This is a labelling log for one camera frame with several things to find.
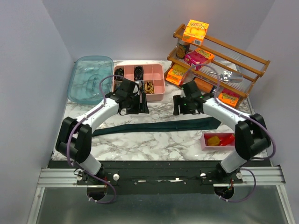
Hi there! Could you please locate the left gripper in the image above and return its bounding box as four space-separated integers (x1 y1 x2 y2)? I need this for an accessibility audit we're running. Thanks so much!
126 92 150 114

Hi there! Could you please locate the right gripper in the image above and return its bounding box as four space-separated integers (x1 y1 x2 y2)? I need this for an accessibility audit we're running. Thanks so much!
174 94 197 115

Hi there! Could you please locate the dark green tie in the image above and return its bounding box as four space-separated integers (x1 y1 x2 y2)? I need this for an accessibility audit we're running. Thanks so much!
92 117 221 137

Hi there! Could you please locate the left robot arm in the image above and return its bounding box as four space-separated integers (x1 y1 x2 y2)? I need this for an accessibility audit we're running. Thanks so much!
55 79 149 184

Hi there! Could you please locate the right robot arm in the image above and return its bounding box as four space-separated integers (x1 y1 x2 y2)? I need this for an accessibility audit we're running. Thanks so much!
173 81 274 183

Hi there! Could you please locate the rolled yellow tie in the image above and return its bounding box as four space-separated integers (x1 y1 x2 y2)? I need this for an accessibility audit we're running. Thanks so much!
144 81 154 94

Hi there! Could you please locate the orange sponge box lower left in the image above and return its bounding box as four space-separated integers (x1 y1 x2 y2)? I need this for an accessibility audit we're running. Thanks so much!
166 64 187 86

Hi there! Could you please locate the orange sponge box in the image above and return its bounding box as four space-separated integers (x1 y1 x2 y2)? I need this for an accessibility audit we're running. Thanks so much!
182 20 209 46
166 64 187 86
218 89 241 108

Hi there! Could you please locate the orange cylindrical bottle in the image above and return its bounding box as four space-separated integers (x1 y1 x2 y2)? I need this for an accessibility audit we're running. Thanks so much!
193 77 217 93

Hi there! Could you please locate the pink divided organizer box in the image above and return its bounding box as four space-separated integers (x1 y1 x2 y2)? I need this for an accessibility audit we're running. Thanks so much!
113 63 166 102

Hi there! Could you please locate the rolled black tie back-middle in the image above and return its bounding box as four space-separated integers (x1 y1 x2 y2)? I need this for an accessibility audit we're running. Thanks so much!
134 66 144 81

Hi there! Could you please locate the rolled black tie back-left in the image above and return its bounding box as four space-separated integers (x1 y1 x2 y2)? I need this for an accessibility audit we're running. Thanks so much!
114 68 124 81

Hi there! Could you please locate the pink sponge box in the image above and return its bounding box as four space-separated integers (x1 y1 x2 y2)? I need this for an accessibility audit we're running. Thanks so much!
184 48 214 66

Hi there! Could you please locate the orange sponge box lower right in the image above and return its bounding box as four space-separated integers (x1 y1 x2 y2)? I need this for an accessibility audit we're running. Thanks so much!
218 89 241 108

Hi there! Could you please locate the dark tin can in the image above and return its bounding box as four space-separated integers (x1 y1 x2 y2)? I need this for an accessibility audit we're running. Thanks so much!
176 39 190 59

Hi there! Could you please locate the wooden three-tier shelf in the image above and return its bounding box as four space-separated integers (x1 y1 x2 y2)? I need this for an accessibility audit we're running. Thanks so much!
167 24 270 108

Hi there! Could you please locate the small pink tray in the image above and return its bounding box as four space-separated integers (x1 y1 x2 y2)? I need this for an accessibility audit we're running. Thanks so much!
200 133 235 151

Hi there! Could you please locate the yellow toy pepper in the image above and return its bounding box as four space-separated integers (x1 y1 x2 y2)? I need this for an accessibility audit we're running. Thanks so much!
206 136 221 147

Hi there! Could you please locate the metal scoop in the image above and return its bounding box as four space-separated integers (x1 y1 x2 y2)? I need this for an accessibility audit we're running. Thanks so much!
209 71 243 83

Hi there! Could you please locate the blue transparent lid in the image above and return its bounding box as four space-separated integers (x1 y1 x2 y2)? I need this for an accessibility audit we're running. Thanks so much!
67 56 114 105

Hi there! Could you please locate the red toy pepper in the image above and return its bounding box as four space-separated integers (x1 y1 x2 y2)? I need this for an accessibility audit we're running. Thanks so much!
219 134 235 146

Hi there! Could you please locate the orange sponge box top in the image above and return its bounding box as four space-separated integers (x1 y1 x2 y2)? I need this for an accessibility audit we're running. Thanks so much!
182 20 209 46

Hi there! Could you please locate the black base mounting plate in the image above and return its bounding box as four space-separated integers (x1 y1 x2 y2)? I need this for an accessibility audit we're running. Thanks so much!
48 161 271 196

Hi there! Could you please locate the aluminium frame rail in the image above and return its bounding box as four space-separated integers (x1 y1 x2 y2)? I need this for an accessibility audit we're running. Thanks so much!
37 166 286 188

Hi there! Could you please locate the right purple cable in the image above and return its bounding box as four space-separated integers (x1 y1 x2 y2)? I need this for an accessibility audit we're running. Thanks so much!
181 64 277 203

